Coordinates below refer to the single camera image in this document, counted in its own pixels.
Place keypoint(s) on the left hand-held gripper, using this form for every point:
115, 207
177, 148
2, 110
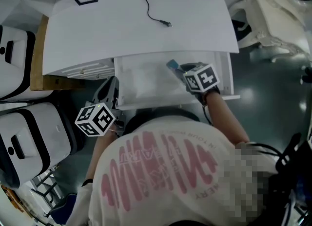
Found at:
95, 120

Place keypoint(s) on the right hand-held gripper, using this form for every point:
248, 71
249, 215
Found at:
202, 79

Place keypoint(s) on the small blue item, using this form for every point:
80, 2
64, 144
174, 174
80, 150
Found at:
173, 63

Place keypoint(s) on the person's right forearm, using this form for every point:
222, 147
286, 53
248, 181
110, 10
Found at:
226, 118

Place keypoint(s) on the person's left forearm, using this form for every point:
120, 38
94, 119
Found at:
97, 154

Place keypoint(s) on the closed small white side drawer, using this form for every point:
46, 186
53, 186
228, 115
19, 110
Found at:
83, 67
97, 74

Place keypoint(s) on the white desk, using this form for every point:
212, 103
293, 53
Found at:
122, 25

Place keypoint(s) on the brown cardboard box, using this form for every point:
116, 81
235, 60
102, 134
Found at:
36, 62

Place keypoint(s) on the white and black machine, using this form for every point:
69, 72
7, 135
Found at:
31, 142
17, 62

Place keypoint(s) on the black wristband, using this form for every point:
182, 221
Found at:
87, 182

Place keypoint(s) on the person's cream printed shirt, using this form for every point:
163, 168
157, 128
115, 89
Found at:
158, 176

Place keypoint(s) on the cream ornate dressing table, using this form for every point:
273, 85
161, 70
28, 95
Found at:
273, 13

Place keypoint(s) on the blue chair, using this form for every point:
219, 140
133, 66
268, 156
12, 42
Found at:
63, 208

